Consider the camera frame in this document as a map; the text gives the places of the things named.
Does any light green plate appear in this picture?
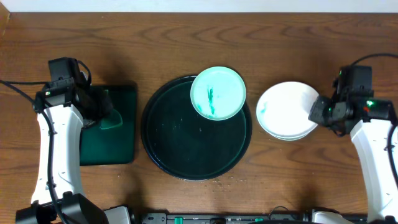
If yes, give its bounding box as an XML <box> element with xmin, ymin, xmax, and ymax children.
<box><xmin>266</xmin><ymin>131</ymin><xmax>310</xmax><ymax>141</ymax></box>

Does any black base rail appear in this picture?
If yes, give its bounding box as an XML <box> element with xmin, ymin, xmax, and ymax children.
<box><xmin>136</xmin><ymin>213</ymin><xmax>309</xmax><ymax>224</ymax></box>

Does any black round tray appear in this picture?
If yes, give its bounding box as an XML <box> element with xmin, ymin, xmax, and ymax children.
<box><xmin>141</xmin><ymin>76</ymin><xmax>252</xmax><ymax>180</ymax></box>

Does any black rectangular water tray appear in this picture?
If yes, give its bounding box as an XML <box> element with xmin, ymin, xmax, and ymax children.
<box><xmin>80</xmin><ymin>85</ymin><xmax>137</xmax><ymax>166</ymax></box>

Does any green sponge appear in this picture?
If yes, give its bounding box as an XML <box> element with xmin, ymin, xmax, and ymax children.
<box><xmin>100</xmin><ymin>89</ymin><xmax>123</xmax><ymax>130</ymax></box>

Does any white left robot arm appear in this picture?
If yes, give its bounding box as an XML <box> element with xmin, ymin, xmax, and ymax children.
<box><xmin>16</xmin><ymin>78</ymin><xmax>109</xmax><ymax>223</ymax></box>

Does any white plate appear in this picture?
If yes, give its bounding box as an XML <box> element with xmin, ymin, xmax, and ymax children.
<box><xmin>256</xmin><ymin>82</ymin><xmax>319</xmax><ymax>136</ymax></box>

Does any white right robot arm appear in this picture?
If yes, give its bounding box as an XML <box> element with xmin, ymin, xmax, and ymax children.
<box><xmin>308</xmin><ymin>95</ymin><xmax>397</xmax><ymax>223</ymax></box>

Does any green rimmed plate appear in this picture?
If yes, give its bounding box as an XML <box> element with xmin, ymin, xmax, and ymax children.
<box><xmin>190</xmin><ymin>66</ymin><xmax>246</xmax><ymax>121</ymax></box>

